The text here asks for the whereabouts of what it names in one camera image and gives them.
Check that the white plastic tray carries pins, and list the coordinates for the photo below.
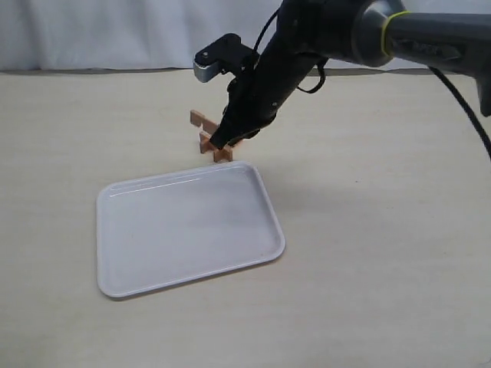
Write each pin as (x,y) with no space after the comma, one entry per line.
(161,231)

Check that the wooden notched piece front edge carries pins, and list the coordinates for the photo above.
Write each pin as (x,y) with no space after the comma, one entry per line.
(222,155)

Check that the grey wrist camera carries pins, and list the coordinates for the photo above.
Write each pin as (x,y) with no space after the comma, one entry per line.
(226,54)

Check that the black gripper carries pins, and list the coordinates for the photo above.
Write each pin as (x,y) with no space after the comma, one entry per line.
(256,99)

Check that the wooden notched piece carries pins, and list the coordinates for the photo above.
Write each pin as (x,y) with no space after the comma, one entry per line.
(235,144)
(205,145)
(201,121)

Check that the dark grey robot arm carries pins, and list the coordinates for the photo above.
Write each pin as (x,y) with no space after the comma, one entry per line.
(369,33)

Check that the white backdrop cloth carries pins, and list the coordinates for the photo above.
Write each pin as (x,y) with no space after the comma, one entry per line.
(70,35)

